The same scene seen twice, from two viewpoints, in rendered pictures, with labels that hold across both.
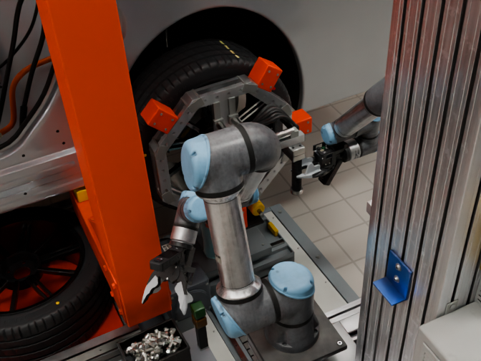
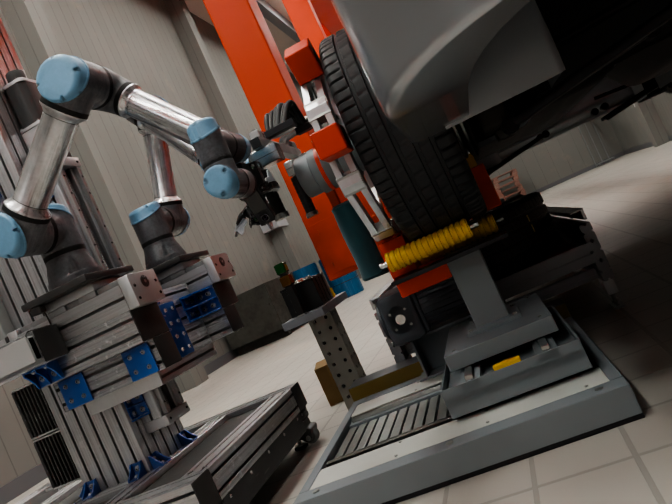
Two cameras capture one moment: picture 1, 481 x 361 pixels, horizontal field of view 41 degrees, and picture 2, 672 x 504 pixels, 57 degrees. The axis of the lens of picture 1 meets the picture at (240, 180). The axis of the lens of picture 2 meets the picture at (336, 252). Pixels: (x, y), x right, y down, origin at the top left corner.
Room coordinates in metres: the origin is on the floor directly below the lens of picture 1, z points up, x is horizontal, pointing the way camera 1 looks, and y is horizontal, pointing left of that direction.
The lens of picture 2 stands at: (2.91, -1.51, 0.57)
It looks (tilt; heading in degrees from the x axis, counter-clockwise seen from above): 1 degrees up; 128
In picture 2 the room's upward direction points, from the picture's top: 24 degrees counter-clockwise
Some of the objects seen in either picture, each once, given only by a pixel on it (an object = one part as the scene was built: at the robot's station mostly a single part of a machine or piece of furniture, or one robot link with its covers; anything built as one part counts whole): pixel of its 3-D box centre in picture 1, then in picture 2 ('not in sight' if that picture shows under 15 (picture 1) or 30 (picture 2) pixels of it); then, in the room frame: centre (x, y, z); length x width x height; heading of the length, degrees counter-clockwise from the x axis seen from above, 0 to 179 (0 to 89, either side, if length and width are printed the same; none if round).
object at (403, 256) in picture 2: (245, 193); (428, 245); (2.06, -0.02, 0.51); 0.29 x 0.06 x 0.06; 24
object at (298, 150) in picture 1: (292, 147); (266, 156); (1.80, -0.19, 0.93); 0.09 x 0.05 x 0.05; 24
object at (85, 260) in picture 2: not in sight; (71, 268); (1.30, -0.57, 0.87); 0.15 x 0.15 x 0.10
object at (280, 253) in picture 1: (227, 252); (508, 355); (2.09, 0.08, 0.13); 0.50 x 0.36 x 0.10; 114
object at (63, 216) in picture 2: not in sight; (52, 230); (1.30, -0.58, 0.98); 0.13 x 0.12 x 0.14; 113
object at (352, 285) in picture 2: not in sight; (325, 281); (-3.70, 6.44, 0.39); 1.08 x 0.64 x 0.77; 23
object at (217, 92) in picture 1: (224, 150); (353, 154); (1.92, 0.05, 0.85); 0.54 x 0.07 x 0.54; 114
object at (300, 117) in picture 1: (297, 123); (331, 143); (2.05, -0.23, 0.85); 0.09 x 0.08 x 0.07; 114
